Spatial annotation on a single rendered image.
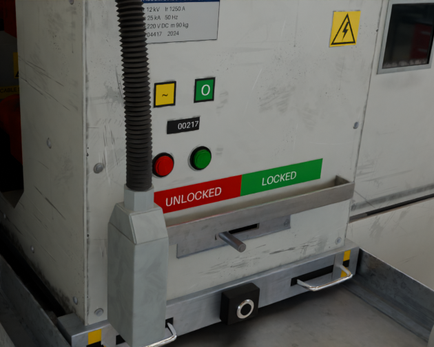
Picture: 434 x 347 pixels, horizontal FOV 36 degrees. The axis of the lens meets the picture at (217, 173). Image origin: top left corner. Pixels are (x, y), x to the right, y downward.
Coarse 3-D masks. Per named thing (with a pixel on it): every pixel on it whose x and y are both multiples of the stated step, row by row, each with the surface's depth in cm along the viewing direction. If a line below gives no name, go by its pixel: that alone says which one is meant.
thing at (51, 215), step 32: (32, 0) 85; (64, 0) 77; (32, 32) 87; (64, 32) 78; (32, 64) 89; (64, 64) 80; (32, 96) 91; (64, 96) 81; (32, 128) 93; (64, 128) 83; (32, 160) 95; (64, 160) 85; (0, 192) 112; (32, 192) 97; (64, 192) 87; (0, 224) 115; (32, 224) 100; (64, 224) 89; (256, 224) 102; (32, 256) 103; (64, 256) 91; (64, 288) 93
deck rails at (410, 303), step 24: (0, 264) 107; (360, 264) 117; (384, 264) 113; (24, 288) 98; (360, 288) 117; (384, 288) 113; (408, 288) 109; (24, 312) 100; (384, 312) 110; (408, 312) 110; (432, 312) 106; (48, 336) 92
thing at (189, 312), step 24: (288, 264) 108; (312, 264) 110; (216, 288) 99; (264, 288) 105; (288, 288) 108; (168, 312) 95; (192, 312) 97; (216, 312) 100; (72, 336) 86; (120, 336) 91; (168, 336) 96
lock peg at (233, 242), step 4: (224, 232) 96; (228, 232) 96; (216, 236) 96; (220, 236) 96; (224, 236) 95; (228, 236) 95; (232, 236) 94; (220, 240) 97; (224, 240) 95; (228, 240) 94; (232, 240) 94; (236, 240) 93; (232, 244) 93; (236, 244) 93; (240, 244) 92; (244, 244) 93; (236, 248) 93; (240, 248) 92; (244, 248) 93; (240, 252) 93
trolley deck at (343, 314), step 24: (336, 288) 117; (0, 312) 103; (264, 312) 108; (288, 312) 109; (312, 312) 109; (336, 312) 110; (360, 312) 110; (0, 336) 101; (24, 336) 98; (192, 336) 101; (216, 336) 101; (240, 336) 102; (264, 336) 102; (288, 336) 103; (312, 336) 103; (336, 336) 103; (360, 336) 104; (384, 336) 104; (408, 336) 105
